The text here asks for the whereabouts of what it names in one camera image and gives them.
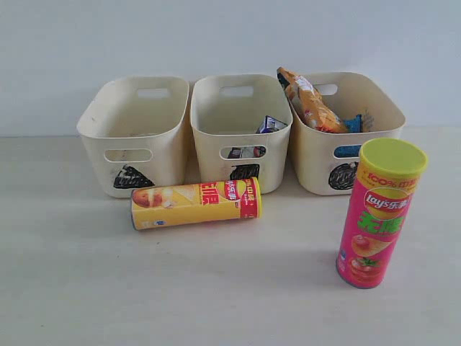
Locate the cream plastic bin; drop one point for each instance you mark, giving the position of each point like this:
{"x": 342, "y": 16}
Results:
{"x": 136, "y": 132}
{"x": 226, "y": 112}
{"x": 314, "y": 154}

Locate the yellow Lays chips can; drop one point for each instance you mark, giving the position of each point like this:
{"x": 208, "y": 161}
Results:
{"x": 156, "y": 207}

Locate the middle cream plastic bin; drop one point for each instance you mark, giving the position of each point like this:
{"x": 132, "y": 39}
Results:
{"x": 226, "y": 112}

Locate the left cream plastic bin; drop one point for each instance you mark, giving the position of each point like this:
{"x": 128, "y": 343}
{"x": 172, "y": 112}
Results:
{"x": 136, "y": 132}

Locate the blue white milk carton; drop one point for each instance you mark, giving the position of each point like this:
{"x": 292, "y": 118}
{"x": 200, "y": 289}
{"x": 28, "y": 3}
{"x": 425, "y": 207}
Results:
{"x": 269, "y": 125}

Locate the pink Lays chips can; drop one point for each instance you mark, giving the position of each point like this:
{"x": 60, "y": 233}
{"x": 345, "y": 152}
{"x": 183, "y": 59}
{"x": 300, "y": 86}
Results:
{"x": 387, "y": 176}

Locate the right cream plastic bin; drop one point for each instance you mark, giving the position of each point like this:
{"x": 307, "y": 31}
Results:
{"x": 314, "y": 154}

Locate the blue instant noodle bag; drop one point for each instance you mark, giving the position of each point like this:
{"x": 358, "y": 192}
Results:
{"x": 349, "y": 148}

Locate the orange instant noodle bag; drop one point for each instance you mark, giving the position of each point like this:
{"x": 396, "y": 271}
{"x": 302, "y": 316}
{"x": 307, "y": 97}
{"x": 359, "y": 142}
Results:
{"x": 308, "y": 103}

